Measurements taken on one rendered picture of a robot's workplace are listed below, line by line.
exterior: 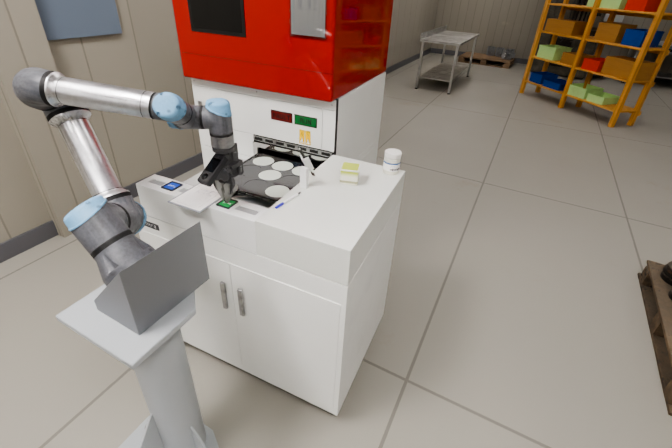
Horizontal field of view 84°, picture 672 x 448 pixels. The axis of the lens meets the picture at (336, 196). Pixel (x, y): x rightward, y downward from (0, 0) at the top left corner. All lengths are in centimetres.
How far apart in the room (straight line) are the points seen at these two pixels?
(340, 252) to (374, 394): 98
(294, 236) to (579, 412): 161
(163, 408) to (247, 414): 49
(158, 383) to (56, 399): 88
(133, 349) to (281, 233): 51
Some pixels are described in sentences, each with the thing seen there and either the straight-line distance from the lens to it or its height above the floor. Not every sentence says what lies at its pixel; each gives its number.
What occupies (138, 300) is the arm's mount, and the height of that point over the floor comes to 93.
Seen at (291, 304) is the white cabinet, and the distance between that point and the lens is 142.
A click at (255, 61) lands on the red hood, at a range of 177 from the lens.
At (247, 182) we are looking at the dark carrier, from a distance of 165.
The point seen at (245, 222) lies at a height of 94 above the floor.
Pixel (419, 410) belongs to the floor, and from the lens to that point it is 199.
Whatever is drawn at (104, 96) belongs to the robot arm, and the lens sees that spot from 121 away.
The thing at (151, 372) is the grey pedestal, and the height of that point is 59.
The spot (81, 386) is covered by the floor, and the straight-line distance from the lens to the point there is 226.
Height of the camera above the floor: 167
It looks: 30 degrees down
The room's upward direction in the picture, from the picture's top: 3 degrees clockwise
